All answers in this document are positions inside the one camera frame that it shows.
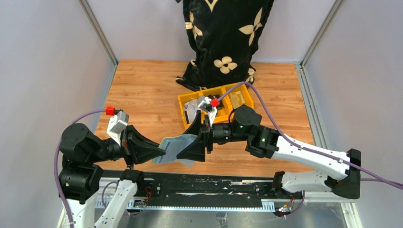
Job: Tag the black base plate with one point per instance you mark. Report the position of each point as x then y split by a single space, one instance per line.
210 191

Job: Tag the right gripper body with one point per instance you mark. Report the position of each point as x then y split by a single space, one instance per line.
219 133

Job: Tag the aluminium frame rail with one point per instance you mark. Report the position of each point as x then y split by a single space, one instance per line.
275 206

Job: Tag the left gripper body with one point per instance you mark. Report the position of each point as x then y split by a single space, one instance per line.
114 150

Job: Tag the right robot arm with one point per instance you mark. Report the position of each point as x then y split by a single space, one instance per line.
332 171

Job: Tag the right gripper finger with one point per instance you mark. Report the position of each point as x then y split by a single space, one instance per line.
194 149
195 127

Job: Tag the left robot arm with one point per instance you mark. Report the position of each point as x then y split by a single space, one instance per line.
79 180

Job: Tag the green card holder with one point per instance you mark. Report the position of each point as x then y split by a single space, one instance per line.
172 146

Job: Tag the black cards stack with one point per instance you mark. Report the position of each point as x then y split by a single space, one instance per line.
215 102

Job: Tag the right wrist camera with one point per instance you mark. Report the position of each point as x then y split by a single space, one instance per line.
204 103

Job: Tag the black floral blanket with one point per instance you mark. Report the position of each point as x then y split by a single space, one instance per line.
224 34

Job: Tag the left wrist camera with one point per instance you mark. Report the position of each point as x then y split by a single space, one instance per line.
116 126

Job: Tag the silver cards stack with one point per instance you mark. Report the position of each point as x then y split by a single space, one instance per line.
190 109

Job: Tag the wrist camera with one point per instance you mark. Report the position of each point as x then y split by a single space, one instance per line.
204 103
116 126

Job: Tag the gold cards stack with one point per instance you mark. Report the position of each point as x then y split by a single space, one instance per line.
236 99

